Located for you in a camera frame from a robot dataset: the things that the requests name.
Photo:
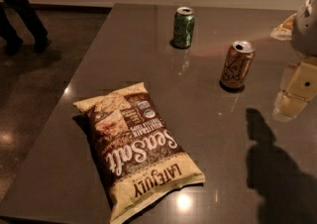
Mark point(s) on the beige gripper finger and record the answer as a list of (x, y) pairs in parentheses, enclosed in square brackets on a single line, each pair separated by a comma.
[(287, 107)]

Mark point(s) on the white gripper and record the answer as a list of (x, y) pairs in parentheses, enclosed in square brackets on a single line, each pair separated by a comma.
[(306, 30)]

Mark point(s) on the orange soda can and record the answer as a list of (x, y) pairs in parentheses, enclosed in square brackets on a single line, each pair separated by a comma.
[(237, 65)]

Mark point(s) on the green soda can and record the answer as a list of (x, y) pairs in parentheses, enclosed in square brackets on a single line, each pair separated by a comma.
[(183, 27)]

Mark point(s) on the sea salt chips bag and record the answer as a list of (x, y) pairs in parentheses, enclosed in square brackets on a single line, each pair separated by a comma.
[(141, 159)]

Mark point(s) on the person's dark legs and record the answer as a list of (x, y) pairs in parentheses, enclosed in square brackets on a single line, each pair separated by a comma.
[(31, 21)]

